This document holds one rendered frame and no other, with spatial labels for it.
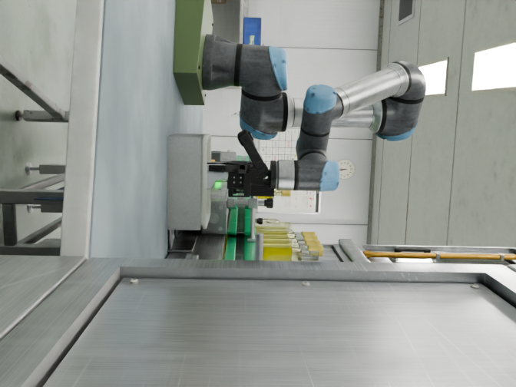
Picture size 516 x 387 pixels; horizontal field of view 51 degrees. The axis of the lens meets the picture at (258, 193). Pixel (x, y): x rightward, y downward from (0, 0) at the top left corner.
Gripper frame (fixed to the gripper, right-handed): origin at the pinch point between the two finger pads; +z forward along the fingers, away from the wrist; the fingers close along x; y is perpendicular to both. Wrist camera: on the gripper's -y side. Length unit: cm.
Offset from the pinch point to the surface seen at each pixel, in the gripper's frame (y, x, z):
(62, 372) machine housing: 4, -96, 0
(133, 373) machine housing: 4, -96, -5
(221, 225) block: 17.7, 12.8, -6.4
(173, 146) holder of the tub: -4.9, -6.0, 4.0
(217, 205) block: 12.2, 12.9, -5.3
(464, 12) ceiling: -96, 332, -193
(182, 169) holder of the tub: 0.4, -6.0, 2.1
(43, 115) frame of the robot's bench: -9, 92, 69
